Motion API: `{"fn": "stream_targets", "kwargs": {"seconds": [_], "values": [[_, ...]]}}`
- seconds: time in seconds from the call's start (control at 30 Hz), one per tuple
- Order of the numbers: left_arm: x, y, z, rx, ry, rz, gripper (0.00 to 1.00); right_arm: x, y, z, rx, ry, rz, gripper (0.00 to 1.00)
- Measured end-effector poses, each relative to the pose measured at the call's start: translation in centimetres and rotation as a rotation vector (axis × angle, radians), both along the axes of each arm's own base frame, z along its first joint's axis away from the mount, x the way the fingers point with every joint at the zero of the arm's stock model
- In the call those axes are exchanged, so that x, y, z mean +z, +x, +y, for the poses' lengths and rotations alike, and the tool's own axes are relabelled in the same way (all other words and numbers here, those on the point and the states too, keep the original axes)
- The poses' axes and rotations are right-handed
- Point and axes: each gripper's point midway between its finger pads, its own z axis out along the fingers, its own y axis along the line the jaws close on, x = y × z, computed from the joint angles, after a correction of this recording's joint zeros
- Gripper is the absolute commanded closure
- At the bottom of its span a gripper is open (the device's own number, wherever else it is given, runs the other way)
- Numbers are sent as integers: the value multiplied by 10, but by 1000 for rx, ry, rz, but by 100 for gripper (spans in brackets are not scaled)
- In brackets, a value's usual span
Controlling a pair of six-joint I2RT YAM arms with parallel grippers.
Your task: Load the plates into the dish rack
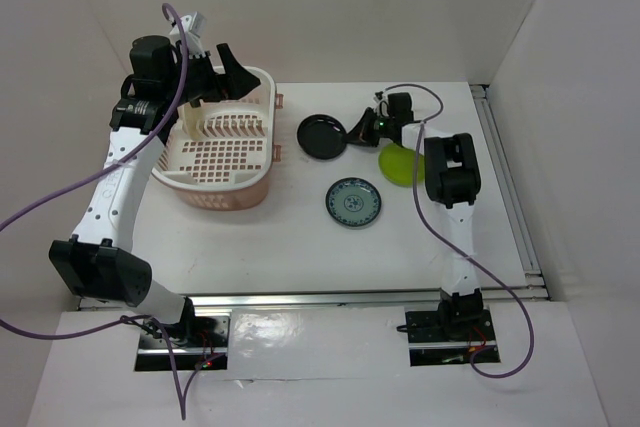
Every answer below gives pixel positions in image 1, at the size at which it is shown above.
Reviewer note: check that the white pink dish rack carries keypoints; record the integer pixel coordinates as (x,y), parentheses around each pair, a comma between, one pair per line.
(228,169)

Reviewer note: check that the black plate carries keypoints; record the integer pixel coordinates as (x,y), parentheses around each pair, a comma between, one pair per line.
(321,137)

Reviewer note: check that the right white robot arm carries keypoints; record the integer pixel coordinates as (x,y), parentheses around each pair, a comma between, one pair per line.
(452,182)

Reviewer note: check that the cream plate with dark patch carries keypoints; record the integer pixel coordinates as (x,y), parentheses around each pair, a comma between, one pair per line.
(191,115)

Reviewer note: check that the aluminium rail frame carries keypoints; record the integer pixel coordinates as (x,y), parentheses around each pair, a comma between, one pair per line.
(288,250)

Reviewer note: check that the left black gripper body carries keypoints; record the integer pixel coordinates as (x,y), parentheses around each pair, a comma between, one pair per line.
(201,81)

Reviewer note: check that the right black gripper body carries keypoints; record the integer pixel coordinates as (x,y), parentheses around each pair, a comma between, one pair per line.
(384,126)

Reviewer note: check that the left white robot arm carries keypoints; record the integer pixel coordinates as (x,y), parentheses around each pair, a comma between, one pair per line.
(96,261)

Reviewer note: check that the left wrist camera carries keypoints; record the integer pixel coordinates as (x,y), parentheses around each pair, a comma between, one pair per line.
(193,25)

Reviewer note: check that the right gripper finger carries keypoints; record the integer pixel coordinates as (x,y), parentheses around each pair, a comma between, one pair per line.
(364,128)
(366,144)

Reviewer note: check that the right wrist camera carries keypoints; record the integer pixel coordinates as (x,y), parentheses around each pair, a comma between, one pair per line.
(381,104)

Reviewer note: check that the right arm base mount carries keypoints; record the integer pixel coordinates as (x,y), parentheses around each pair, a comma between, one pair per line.
(430,345)

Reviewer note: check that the blue white patterned plate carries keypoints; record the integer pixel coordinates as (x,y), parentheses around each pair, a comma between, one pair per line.
(353,202)

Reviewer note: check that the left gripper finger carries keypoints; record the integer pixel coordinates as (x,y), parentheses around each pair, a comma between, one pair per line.
(226,56)
(238,83)

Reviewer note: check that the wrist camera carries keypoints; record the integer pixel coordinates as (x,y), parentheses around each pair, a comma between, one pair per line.
(193,25)
(381,104)

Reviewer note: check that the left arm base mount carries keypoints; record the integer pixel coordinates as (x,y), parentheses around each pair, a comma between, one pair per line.
(207,346)

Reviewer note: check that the green plate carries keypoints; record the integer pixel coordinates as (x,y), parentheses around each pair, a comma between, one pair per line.
(397,164)

